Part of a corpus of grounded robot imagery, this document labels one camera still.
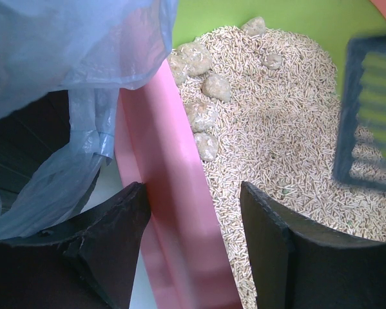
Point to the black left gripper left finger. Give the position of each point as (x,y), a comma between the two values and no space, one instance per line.
(88,261)

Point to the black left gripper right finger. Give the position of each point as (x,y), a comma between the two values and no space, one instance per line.
(297,262)

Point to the pink green litter box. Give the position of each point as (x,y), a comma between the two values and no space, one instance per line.
(182,249)

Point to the black slotted litter scoop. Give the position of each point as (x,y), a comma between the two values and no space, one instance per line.
(361,134)

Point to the black trash bin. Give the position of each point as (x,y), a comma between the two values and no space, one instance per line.
(28,137)

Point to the blue plastic bin liner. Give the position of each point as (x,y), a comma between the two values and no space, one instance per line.
(91,49)

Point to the beige cat litter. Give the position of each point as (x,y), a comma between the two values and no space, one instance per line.
(278,132)

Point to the litter clump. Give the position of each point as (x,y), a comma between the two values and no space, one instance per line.
(254,27)
(207,146)
(218,87)
(197,58)
(273,61)

